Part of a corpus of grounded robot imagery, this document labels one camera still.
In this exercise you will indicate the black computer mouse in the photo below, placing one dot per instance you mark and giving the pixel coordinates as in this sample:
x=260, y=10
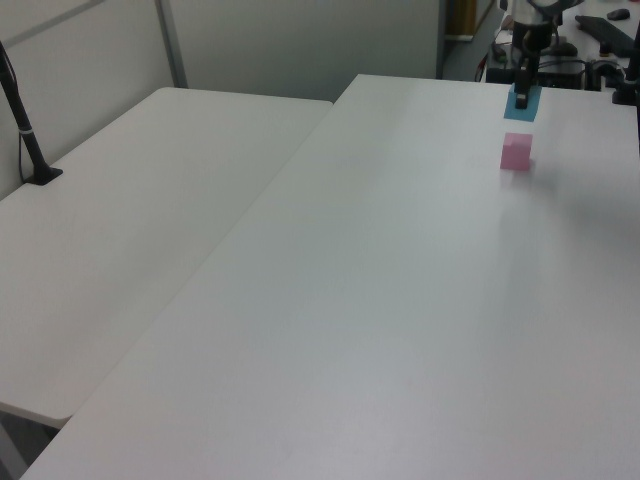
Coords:
x=619, y=14

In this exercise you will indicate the small black box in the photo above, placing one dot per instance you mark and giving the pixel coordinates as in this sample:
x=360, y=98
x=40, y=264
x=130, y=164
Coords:
x=500, y=75

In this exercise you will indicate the black electronics box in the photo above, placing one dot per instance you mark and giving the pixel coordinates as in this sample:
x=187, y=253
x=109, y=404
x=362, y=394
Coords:
x=562, y=75

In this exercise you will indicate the black computer keyboard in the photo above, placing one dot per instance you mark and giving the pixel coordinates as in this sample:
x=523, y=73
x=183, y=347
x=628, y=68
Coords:
x=607, y=32

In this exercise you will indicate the black table clamp mount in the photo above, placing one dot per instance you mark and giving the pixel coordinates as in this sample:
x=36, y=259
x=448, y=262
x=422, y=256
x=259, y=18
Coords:
x=627, y=82

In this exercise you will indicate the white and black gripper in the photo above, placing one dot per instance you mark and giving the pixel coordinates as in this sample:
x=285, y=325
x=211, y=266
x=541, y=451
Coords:
x=531, y=25

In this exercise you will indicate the silver metal clamp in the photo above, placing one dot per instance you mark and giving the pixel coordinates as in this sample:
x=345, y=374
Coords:
x=602, y=70

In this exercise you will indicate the white folding side table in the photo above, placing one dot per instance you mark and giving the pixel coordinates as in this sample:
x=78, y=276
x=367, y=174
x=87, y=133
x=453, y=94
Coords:
x=125, y=225

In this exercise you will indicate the dark rounded desk object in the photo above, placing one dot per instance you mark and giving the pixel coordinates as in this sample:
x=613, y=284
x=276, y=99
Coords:
x=565, y=49

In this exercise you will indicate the blue cube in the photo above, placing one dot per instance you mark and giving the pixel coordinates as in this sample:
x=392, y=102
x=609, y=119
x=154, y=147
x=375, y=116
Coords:
x=522, y=112

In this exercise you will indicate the pink cube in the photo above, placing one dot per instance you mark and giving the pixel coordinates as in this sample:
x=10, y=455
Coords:
x=516, y=152

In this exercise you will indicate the yellow board behind partition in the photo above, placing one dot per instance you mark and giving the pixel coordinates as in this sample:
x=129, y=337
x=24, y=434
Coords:
x=460, y=17

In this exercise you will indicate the black camera stand pole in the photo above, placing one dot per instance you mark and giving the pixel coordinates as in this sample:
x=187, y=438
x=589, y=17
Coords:
x=22, y=125

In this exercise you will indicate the grey metal partition post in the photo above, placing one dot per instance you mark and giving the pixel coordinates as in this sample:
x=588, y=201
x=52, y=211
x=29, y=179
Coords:
x=171, y=40

